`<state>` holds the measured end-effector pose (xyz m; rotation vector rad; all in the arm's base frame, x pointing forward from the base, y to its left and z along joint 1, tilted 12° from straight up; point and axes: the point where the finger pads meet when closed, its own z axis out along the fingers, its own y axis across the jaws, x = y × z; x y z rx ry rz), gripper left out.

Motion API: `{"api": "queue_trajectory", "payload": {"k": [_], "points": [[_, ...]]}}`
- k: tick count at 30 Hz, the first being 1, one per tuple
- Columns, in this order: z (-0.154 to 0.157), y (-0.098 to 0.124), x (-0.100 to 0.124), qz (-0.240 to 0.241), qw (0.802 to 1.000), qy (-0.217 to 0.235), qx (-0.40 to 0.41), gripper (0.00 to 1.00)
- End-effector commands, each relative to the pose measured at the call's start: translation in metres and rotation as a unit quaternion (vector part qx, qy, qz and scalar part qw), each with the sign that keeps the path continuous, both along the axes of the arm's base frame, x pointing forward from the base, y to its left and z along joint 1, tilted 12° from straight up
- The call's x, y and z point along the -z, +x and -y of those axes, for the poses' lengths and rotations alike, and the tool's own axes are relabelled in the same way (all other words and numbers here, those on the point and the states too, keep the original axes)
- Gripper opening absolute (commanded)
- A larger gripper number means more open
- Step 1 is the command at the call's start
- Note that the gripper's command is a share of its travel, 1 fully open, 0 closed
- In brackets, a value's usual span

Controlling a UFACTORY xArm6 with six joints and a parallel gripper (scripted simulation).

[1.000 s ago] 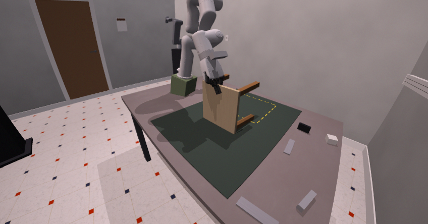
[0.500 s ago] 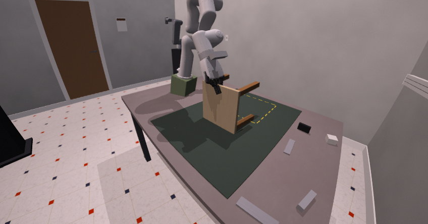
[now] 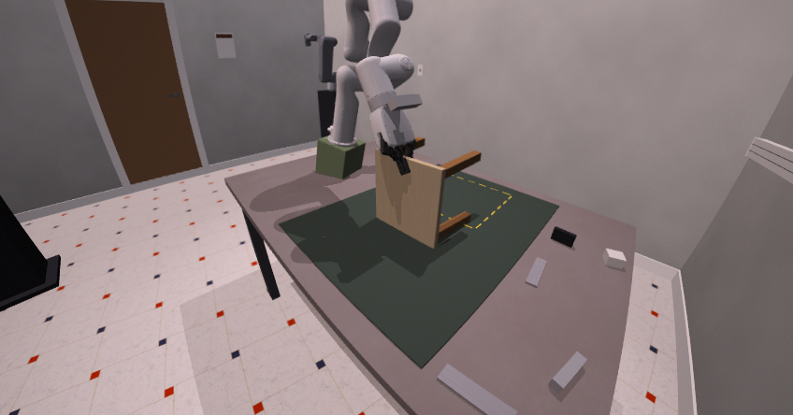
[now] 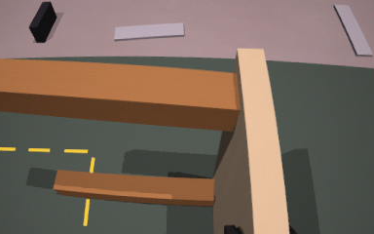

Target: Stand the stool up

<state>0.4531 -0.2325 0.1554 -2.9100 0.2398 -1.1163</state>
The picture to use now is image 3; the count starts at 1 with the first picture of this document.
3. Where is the pale pink cube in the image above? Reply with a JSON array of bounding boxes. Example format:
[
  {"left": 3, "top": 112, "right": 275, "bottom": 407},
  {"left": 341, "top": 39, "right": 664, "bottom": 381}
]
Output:
[{"left": 602, "top": 249, "right": 627, "bottom": 269}]

